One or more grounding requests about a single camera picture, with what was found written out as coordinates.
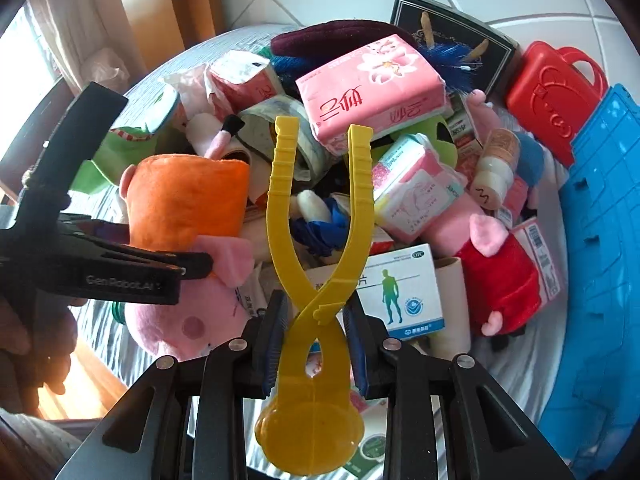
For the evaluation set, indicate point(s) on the pink tissue pack white top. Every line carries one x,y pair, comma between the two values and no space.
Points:
240,80

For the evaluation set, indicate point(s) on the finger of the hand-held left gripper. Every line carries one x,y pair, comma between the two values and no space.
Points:
165,259

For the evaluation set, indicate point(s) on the crumpled pink white wrapper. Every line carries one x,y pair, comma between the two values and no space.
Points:
177,85

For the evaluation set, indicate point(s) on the blue white plush toy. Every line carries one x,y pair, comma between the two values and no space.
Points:
325,215

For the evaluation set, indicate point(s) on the pink pig plush orange dress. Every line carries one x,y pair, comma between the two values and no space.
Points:
185,200

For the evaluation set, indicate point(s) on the person's left hand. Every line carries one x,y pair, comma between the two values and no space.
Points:
35,340

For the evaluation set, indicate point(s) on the black gift box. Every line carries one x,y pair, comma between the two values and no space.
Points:
450,22

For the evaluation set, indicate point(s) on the green frog plush toy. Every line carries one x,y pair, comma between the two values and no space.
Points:
431,130

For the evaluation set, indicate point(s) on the white plastic bag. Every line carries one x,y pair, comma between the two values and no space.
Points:
102,67

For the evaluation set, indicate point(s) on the orange curtain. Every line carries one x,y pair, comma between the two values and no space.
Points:
165,5

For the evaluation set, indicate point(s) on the maroon cloth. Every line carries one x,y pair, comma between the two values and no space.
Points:
340,35

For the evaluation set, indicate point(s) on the clear packing tape roll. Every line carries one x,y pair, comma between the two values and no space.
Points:
265,115

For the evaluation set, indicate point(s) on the green plush toy with teeth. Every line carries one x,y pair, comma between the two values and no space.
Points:
120,152

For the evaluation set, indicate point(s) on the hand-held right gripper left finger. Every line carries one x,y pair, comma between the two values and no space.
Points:
274,347

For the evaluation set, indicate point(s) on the blue bristle brush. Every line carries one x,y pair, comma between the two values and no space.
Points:
450,66

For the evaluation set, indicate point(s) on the grey ribbed table cover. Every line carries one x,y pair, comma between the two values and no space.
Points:
505,375

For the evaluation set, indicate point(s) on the pink pig plush red dress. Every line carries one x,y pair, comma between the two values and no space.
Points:
500,270

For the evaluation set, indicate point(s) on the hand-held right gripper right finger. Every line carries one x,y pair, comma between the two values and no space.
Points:
358,347

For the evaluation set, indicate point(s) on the white blue medicine box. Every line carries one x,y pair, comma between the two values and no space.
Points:
400,290

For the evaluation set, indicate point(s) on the white bottle tan label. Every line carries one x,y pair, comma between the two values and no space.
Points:
495,170

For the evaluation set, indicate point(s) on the yellow plastic snowball tongs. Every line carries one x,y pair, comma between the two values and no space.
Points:
280,210

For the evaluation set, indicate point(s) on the large pink tissue pack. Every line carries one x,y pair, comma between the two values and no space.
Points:
370,90

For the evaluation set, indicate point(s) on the green snack packet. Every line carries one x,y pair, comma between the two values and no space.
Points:
162,107

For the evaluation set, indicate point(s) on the cardboard tube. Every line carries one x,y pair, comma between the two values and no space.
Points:
452,310

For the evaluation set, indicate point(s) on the small white green box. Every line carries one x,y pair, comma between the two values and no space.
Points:
461,125

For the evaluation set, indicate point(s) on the small teal pink carton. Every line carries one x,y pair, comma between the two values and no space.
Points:
415,195

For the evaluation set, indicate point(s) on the white paper roll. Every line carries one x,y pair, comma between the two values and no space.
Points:
202,132

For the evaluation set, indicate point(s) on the red white carton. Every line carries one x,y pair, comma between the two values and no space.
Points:
540,255

